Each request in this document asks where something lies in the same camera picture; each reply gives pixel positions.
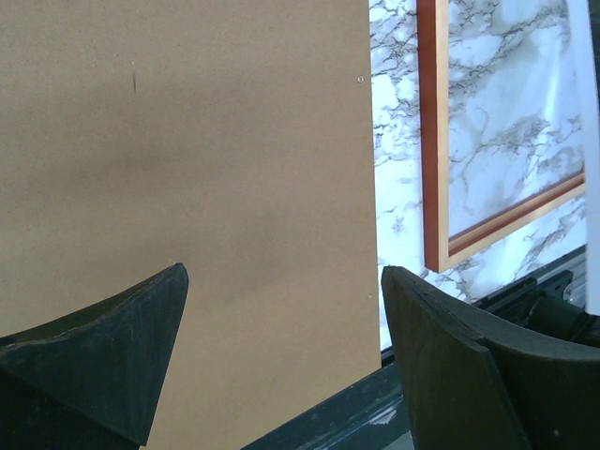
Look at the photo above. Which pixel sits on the landscape photo print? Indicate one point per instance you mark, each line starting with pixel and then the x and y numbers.
pixel 587 97

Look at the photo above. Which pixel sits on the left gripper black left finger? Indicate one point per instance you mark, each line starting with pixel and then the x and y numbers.
pixel 92 379

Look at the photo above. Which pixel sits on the brown cardboard backing board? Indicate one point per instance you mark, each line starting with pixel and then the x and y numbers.
pixel 234 137

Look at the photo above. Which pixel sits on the orange wooden picture frame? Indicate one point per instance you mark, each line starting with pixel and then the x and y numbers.
pixel 441 251

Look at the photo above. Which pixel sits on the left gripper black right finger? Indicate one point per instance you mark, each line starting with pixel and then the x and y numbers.
pixel 473 380

